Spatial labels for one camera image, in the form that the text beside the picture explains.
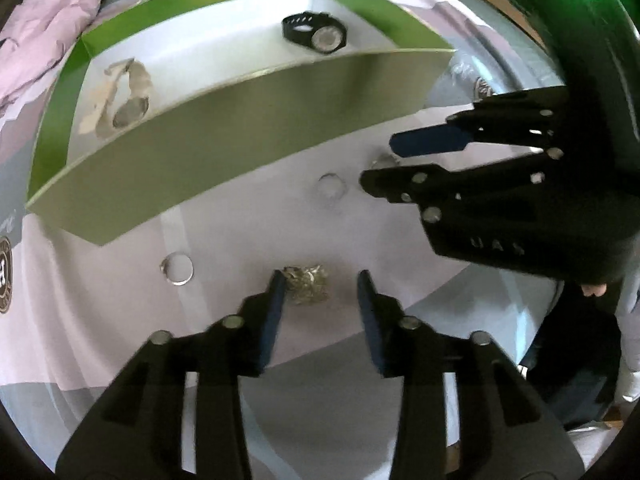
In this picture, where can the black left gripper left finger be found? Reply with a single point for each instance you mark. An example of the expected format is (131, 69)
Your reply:
(133, 431)

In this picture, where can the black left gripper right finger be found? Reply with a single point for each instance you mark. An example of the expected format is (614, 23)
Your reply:
(506, 431)

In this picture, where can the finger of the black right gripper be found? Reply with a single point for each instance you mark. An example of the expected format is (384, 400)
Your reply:
(505, 127)
(507, 189)

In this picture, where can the person's hand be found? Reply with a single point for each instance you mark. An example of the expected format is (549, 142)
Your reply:
(594, 290)

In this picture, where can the black wrist watch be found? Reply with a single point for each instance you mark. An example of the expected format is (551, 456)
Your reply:
(320, 32)

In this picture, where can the green cardboard box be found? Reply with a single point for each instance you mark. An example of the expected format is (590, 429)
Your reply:
(224, 131)

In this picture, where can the pink crumpled duvet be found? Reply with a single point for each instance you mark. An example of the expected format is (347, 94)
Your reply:
(36, 36)

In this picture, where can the gold crumpled chain jewelry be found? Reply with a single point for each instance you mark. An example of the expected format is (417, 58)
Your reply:
(307, 284)

